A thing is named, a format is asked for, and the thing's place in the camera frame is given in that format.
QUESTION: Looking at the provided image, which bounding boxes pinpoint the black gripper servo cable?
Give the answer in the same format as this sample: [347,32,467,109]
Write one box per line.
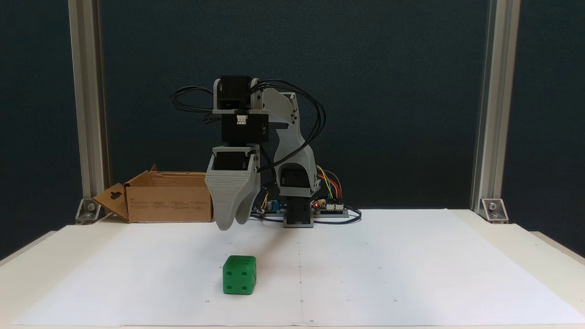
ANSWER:
[170,86,215,124]

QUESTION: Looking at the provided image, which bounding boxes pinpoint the circuit board with white connectors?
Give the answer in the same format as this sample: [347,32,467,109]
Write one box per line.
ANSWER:
[313,199,349,216]

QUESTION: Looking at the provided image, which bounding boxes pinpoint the black arm servo cable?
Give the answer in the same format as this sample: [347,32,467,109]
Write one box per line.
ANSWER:
[249,80,326,172]

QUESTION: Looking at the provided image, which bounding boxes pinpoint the white paper sheet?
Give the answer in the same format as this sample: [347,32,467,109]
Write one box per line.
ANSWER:
[14,208,585,327]

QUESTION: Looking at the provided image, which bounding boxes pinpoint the aluminium profile post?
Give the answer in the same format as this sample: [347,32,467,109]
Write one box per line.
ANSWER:
[471,0,521,215]
[69,0,111,215]

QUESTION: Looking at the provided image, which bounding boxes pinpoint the brown cardboard box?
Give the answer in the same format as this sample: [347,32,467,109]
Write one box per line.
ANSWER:
[93,164,214,223]

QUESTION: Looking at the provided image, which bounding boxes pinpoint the green die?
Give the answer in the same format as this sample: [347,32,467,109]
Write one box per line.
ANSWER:
[223,255,257,295]

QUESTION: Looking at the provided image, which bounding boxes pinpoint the coloured jumper wire bundle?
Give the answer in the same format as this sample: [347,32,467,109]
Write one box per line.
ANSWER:
[317,165,342,202]

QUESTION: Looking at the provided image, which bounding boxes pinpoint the circuit board with blue parts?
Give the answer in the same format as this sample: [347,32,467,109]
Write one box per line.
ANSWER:
[250,196,286,215]

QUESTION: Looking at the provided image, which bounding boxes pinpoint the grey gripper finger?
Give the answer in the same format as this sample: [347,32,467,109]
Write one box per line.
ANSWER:
[234,169,261,225]
[205,170,253,231]

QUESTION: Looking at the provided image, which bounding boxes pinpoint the metal corner bracket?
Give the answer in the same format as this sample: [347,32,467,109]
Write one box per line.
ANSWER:
[75,198,102,224]
[481,198,509,224]

